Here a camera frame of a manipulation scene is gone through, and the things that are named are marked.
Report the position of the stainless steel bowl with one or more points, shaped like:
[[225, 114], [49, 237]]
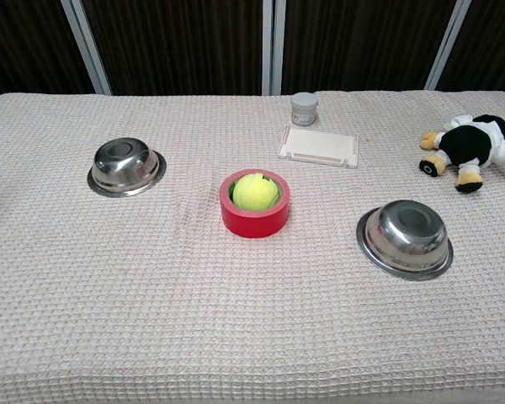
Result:
[[405, 237], [125, 167]]

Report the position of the yellow tennis ball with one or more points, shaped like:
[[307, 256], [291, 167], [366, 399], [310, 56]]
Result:
[[255, 192]]

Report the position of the red tape roll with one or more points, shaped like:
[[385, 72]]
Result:
[[252, 223]]

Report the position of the white plastic tray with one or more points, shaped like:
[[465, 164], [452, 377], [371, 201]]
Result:
[[317, 147]]

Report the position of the small white jar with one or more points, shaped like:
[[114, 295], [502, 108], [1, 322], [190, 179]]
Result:
[[305, 108]]

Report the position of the beige waffle tablecloth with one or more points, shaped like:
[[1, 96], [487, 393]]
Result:
[[193, 294]]

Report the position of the black white plush toy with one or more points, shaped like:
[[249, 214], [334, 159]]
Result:
[[471, 147]]

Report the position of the grey metal partition post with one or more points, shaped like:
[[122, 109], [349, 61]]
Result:
[[273, 46], [86, 44], [447, 44]]

